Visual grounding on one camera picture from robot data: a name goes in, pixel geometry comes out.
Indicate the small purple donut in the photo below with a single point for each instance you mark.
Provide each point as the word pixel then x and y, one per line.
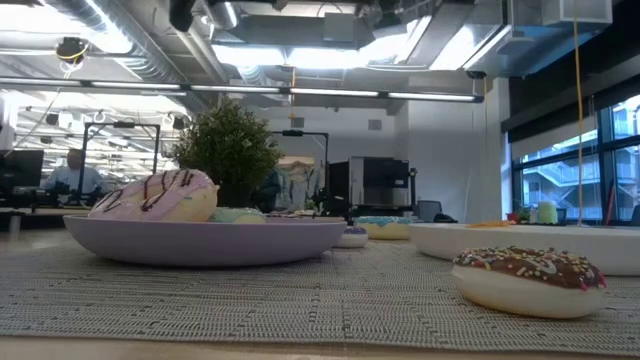
pixel 351 237

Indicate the blue frosted donut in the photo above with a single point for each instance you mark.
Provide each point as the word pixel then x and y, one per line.
pixel 384 227

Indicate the mint green donut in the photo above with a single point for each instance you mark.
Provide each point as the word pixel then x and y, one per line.
pixel 237 216

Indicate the pink chocolate-striped donut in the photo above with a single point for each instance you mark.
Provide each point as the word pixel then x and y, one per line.
pixel 165 197

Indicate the small chocolate sprinkle donut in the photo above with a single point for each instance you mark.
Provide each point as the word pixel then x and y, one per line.
pixel 527 285

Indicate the black and silver machine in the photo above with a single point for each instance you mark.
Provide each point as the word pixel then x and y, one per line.
pixel 372 182

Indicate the green artificial potted plant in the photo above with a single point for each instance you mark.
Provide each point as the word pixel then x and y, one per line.
pixel 227 145

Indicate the black office chair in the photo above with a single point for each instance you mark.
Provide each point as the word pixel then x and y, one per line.
pixel 429 210

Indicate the long ceiling light bar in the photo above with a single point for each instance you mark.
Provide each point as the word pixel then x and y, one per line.
pixel 240 89

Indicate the grey woven table mat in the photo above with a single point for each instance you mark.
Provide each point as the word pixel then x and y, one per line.
pixel 300 300

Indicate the purple plate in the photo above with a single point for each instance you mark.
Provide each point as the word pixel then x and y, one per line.
pixel 200 245

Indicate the red cup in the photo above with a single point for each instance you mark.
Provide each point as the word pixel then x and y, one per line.
pixel 512 217

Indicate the light green container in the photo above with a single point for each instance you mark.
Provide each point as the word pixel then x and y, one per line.
pixel 547 212

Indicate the white plate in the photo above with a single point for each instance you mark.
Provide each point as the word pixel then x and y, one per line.
pixel 550 245

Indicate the person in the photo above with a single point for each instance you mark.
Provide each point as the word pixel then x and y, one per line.
pixel 75 177

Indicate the black computer monitor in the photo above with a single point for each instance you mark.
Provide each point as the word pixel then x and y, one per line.
pixel 21 167

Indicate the black camera stand frame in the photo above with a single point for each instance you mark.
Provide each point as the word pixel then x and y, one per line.
pixel 122 125
pixel 300 133

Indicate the window with black frame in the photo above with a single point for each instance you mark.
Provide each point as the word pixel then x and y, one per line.
pixel 565 175

